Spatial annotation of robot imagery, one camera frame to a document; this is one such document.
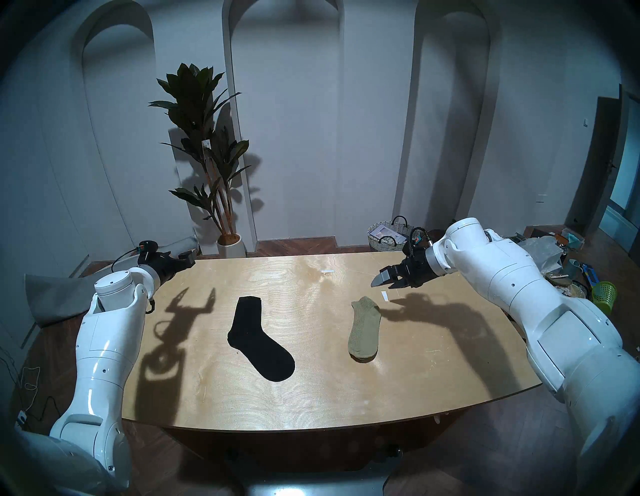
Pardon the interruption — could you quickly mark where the clear crumpled plastic bag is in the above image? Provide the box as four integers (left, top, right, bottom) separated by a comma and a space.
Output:
520, 236, 565, 273

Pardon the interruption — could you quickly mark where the thin white cable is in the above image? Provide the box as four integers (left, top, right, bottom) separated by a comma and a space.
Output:
17, 365, 43, 413

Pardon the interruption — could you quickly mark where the green plastic mesh basket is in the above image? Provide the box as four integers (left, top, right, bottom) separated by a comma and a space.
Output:
591, 281, 618, 317

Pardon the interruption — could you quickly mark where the wicker basket with black handles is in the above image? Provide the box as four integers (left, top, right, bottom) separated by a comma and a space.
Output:
367, 216, 416, 252

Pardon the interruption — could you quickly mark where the black long sock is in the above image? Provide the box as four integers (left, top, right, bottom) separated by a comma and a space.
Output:
227, 296, 296, 383

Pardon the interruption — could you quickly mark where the olive ribbed short sock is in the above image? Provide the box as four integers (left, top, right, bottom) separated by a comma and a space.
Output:
348, 296, 382, 364

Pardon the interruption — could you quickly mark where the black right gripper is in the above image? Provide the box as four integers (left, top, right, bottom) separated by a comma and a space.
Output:
370, 246, 442, 291

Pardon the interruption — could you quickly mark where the pale blue glass door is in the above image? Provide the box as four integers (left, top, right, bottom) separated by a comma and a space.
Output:
598, 90, 640, 251

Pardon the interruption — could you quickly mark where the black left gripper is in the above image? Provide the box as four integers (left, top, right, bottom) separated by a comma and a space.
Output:
149, 249, 197, 286

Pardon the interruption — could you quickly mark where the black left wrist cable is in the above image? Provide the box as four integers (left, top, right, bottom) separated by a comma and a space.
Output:
111, 241, 151, 273

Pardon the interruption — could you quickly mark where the dark open door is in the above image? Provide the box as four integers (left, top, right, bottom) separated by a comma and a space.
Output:
567, 97, 623, 236

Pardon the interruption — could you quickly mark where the white round plant pot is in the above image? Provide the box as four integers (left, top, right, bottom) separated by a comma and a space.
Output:
216, 233, 247, 259

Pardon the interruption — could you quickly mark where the tall dark leafy plant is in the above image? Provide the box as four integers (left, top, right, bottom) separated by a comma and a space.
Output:
148, 63, 251, 238

